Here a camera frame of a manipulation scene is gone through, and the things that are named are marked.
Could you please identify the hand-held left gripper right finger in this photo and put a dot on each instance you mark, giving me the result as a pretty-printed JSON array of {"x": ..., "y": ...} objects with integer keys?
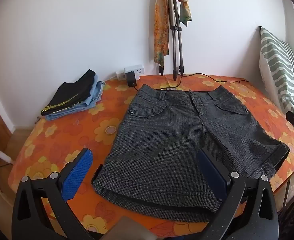
[{"x": 212, "y": 177}]

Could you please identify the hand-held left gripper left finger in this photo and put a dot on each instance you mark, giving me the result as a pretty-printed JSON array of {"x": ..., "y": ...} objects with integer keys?
[{"x": 79, "y": 173}]

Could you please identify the grey houndstooth short pants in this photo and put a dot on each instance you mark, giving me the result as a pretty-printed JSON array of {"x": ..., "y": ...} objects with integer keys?
[{"x": 167, "y": 140}]

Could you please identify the orange floral bed sheet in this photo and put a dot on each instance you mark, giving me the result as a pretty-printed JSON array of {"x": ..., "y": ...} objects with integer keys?
[{"x": 69, "y": 132}]

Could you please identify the green striped pillow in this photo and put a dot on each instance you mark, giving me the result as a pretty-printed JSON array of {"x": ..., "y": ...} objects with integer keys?
[{"x": 279, "y": 67}]

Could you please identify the folded light blue denim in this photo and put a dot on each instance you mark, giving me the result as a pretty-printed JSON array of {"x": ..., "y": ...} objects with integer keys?
[{"x": 92, "y": 100}]

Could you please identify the folded black garment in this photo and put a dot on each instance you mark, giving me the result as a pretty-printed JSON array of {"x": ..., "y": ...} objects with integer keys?
[{"x": 69, "y": 93}]

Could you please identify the black power adapter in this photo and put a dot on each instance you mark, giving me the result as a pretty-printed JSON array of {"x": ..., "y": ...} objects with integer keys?
[{"x": 131, "y": 80}]

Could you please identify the white power strip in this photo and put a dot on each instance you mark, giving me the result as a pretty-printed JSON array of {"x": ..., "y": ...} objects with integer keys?
[{"x": 134, "y": 70}]

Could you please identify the orange patterned scarf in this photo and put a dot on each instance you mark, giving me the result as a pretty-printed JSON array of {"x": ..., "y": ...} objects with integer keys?
[{"x": 160, "y": 35}]

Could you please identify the silver tripod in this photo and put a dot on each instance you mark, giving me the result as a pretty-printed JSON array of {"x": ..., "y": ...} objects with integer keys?
[{"x": 175, "y": 30}]

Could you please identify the green patterned scarf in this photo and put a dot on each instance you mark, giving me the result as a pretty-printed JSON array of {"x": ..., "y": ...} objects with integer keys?
[{"x": 185, "y": 11}]

